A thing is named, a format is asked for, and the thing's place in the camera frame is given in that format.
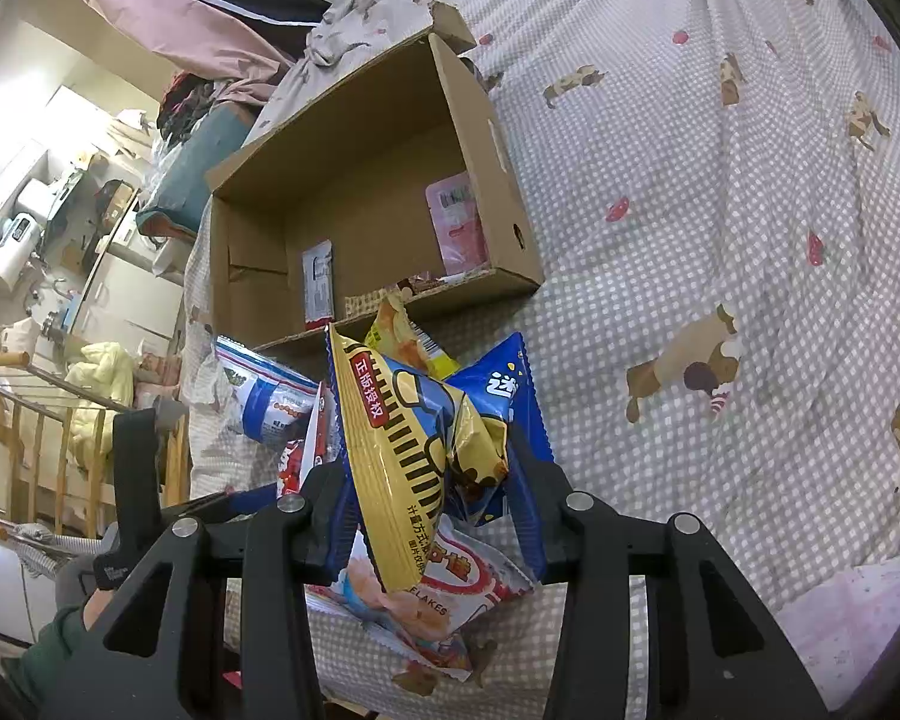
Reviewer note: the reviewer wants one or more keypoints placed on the left gloved hand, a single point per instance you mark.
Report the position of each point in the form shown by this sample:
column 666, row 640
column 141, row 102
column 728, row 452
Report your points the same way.
column 75, row 581

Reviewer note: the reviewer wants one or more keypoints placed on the patterned bed duvet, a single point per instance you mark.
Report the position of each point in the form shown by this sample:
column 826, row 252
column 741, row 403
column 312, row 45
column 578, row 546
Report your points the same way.
column 714, row 187

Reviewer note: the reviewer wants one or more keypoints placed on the white red snack bar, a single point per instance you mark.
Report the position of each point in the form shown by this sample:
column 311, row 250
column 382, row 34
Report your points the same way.
column 317, row 266

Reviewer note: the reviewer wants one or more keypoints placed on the pink hanging cloth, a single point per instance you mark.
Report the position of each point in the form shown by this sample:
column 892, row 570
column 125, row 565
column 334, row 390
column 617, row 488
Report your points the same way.
column 202, row 40

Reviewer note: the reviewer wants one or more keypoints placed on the white red flakes bag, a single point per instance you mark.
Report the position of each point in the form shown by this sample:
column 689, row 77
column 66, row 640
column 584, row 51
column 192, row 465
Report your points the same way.
column 464, row 579

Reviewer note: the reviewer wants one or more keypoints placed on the dark blue snack bag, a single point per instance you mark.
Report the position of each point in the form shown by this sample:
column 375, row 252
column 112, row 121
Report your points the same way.
column 500, row 384

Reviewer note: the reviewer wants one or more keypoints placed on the brown cardboard box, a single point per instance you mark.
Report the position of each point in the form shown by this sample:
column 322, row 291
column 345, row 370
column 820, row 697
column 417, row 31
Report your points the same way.
column 351, row 168

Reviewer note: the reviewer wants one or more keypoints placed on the yellow blue striped bag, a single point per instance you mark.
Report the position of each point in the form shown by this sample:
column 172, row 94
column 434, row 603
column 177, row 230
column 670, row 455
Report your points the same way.
column 410, row 441

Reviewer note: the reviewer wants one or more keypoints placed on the yellow cloth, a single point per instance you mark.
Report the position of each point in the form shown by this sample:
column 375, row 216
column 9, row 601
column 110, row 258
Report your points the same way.
column 104, row 371

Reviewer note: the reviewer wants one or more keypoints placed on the yellow chip bag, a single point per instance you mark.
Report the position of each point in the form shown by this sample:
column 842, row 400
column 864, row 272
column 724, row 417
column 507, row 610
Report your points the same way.
column 397, row 337

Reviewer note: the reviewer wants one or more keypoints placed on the red snack bag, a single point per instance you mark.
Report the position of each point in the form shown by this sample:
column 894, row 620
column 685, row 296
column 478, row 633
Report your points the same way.
column 319, row 445

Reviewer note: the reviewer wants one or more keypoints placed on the wooden drying rack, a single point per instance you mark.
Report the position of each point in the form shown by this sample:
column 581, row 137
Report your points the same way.
column 46, row 482

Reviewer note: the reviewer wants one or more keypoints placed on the blue white snack bag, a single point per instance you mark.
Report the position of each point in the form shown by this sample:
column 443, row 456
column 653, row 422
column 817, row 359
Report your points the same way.
column 269, row 402

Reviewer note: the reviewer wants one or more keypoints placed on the pink snack packet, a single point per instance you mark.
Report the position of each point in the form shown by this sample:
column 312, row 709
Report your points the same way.
column 454, row 214

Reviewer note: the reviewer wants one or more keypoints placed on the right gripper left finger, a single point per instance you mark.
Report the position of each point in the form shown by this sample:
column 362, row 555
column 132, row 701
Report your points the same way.
column 208, row 619

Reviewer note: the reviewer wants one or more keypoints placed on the pile of clothes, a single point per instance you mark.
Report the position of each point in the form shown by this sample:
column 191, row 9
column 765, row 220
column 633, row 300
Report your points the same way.
column 188, row 98

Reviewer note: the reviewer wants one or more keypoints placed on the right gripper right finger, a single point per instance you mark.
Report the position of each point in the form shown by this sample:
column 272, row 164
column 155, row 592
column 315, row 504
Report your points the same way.
column 715, row 651

